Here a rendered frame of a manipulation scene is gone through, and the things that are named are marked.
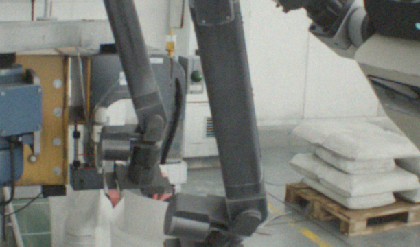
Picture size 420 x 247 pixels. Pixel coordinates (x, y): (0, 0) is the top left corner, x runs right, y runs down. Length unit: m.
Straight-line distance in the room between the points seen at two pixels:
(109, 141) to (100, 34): 0.29
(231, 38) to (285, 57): 5.60
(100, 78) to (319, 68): 5.17
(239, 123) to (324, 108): 5.87
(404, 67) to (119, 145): 0.58
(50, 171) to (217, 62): 0.85
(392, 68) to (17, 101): 0.69
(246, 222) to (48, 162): 0.72
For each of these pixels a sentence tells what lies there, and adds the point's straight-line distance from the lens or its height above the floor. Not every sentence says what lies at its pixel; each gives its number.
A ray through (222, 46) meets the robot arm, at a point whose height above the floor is 1.43.
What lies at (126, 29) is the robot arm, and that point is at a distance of 1.19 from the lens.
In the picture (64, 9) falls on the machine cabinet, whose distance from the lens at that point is 4.22.
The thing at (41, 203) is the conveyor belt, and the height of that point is 0.38.
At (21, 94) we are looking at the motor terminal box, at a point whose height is 1.29.
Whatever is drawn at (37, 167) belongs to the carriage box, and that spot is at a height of 1.07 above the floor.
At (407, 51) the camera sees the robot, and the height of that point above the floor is 1.41.
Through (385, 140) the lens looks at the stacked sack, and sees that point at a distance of 4.25.
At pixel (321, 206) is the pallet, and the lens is 4.36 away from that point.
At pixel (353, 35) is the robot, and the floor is 1.43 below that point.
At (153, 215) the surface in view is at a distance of 1.43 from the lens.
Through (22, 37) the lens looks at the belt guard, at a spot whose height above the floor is 1.39.
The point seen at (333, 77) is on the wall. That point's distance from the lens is 6.66.
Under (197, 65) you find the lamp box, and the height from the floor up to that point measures 1.31.
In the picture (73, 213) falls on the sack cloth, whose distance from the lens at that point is 1.85.
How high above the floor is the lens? 1.49
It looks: 11 degrees down
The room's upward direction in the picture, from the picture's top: 3 degrees clockwise
